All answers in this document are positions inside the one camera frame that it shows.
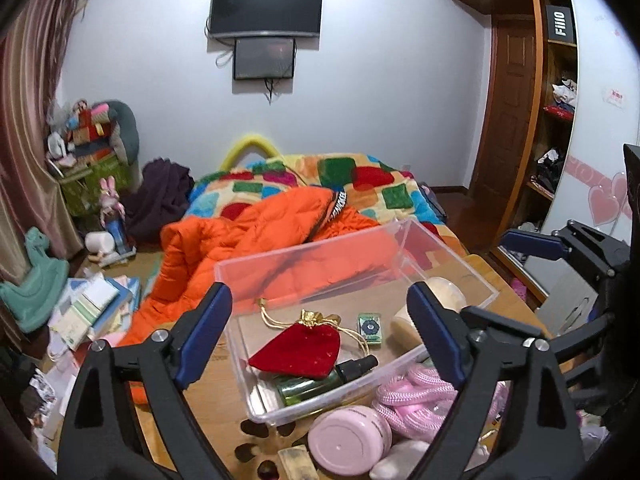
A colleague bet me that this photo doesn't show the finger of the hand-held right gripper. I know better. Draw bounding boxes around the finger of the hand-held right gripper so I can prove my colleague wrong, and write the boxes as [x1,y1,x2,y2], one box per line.
[547,310,617,376]
[500,220,632,282]

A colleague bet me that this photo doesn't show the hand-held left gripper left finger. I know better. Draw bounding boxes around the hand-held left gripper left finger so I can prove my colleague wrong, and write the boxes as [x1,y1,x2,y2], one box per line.
[57,282,236,480]

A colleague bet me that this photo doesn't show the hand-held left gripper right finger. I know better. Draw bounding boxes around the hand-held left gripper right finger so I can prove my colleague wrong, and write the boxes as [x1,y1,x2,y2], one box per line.
[406,281,587,480]

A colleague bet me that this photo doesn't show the clear plastic storage box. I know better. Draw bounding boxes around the clear plastic storage box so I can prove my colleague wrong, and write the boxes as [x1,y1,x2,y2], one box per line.
[215,217,501,428]

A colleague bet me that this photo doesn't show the pink round jar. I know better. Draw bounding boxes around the pink round jar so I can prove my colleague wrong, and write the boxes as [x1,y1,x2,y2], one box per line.
[307,405,394,477]

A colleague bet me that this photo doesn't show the cream plastic bottle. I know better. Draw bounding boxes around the cream plastic bottle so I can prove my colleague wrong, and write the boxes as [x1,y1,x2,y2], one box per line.
[390,305,426,348]

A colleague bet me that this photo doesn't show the cream candle jar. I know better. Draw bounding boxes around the cream candle jar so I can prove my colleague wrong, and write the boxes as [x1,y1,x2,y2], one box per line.
[426,276,468,313]

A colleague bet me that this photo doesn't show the grey flat box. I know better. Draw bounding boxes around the grey flat box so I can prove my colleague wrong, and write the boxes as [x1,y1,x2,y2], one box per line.
[537,265,601,336]

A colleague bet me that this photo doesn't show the small green card box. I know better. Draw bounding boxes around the small green card box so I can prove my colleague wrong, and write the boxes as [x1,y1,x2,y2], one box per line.
[356,313,383,347]

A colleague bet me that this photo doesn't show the wooden desk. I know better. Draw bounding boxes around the wooden desk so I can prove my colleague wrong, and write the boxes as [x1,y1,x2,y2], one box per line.
[115,252,556,480]

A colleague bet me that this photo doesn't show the black and white clothes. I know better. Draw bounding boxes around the black and white clothes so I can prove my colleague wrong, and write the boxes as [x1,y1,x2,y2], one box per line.
[536,147,568,193]

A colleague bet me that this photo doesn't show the orange down jacket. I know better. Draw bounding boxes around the orange down jacket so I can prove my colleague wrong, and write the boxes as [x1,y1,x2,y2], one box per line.
[117,187,401,406]

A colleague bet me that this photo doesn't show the pile of books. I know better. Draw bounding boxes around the pile of books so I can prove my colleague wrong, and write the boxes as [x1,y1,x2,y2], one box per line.
[47,272,143,356]

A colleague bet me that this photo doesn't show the green spray bottle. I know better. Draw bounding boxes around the green spray bottle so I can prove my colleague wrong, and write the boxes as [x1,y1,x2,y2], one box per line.
[275,355,379,407]

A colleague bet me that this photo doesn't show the brown wooden door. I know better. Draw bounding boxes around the brown wooden door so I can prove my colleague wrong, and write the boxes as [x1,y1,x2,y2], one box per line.
[470,17,538,216]

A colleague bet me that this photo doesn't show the wooden wardrobe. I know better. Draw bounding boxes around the wooden wardrobe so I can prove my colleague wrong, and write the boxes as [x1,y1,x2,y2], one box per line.
[437,0,640,311]

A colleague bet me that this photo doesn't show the dark purple cloth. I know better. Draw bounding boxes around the dark purple cloth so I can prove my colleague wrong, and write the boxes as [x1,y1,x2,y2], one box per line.
[122,159,196,243]

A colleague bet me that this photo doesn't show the white heart-print sliding door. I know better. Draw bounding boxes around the white heart-print sliding door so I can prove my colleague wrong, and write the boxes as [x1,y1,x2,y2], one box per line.
[537,0,640,246]

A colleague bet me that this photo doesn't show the pink bunny doll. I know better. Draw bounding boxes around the pink bunny doll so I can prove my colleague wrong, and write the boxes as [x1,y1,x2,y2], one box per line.
[97,176,128,256]

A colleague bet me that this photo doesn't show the white crumpled clothes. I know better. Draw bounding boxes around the white crumpled clothes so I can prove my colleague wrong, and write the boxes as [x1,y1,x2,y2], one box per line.
[551,79,578,108]

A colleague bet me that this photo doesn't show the translucent yellow soap bar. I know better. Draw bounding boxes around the translucent yellow soap bar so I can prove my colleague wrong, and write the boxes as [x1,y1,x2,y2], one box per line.
[277,444,321,480]

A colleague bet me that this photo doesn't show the colourful patterned blanket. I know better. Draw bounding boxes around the colourful patterned blanket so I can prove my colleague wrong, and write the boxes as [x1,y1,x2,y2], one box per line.
[182,152,468,271]

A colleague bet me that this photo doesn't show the teal rocking horse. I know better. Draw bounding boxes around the teal rocking horse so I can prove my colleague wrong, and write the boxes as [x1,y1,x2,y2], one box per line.
[0,226,71,333]

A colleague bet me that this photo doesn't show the green storage box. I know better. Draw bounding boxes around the green storage box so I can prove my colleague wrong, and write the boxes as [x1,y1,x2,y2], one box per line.
[59,157,133,216]

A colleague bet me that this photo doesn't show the yellow foam arch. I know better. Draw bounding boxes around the yellow foam arch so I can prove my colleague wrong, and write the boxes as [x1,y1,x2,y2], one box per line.
[221,132,283,171]

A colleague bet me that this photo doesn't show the grey cushion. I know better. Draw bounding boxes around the grey cushion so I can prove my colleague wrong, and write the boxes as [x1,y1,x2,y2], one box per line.
[102,100,140,166]

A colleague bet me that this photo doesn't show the black box with white print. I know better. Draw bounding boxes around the black box with white print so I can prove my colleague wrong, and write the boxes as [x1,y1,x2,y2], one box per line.
[545,4,576,43]

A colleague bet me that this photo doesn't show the patchwork plush toys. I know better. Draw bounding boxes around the patchwork plush toys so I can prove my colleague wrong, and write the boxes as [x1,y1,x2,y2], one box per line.
[65,101,118,146]

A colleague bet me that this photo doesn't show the pink brown curtain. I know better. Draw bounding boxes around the pink brown curtain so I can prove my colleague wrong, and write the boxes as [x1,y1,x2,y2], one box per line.
[0,0,88,281]

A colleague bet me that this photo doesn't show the pink braided rope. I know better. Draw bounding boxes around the pink braided rope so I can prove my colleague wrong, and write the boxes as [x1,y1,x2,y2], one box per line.
[375,364,508,443]

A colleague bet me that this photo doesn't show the red velvet drawstring pouch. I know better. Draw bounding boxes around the red velvet drawstring pouch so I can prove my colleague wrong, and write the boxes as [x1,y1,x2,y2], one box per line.
[247,299,343,380]

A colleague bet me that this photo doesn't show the small black wall monitor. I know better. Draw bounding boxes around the small black wall monitor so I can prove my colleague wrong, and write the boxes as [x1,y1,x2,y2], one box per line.
[233,36,296,81]

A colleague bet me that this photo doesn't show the black wall television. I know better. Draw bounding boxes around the black wall television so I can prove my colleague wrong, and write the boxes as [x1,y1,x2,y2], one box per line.
[210,0,323,40]

